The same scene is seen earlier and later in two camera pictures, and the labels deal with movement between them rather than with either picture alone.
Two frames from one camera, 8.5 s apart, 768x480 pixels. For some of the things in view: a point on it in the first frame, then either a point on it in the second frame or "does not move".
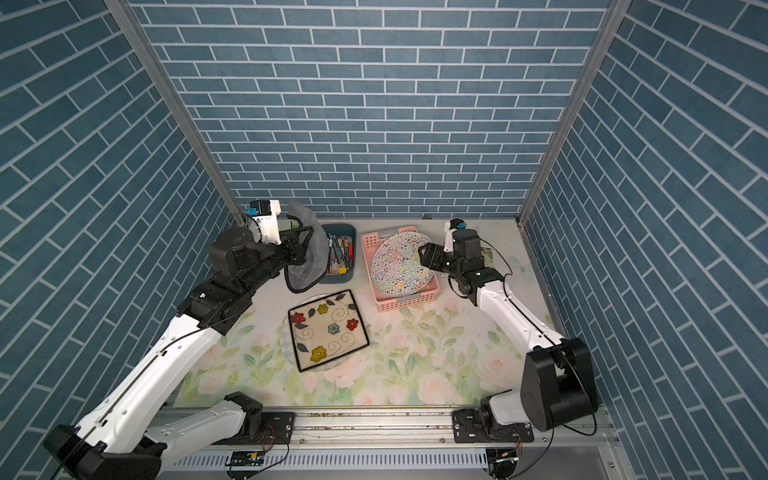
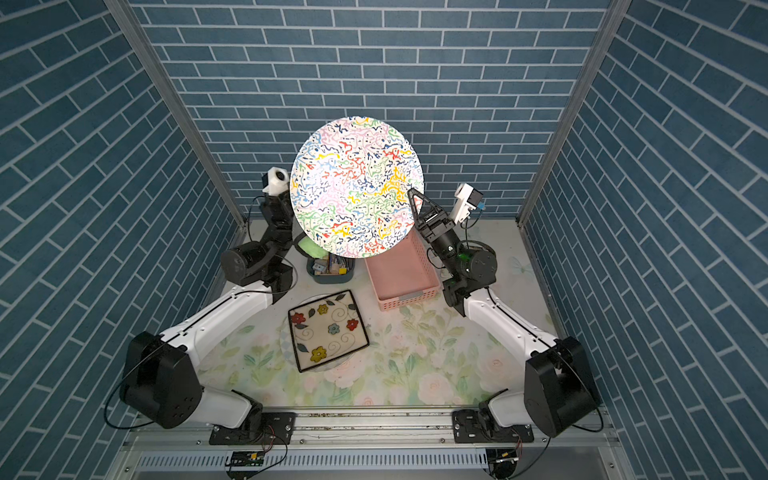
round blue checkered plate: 287,338 does not move
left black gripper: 294,249 to 280,219
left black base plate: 276,429 does not move
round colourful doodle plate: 396,268 to 350,187
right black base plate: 476,425 does not move
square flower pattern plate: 326,329 does not move
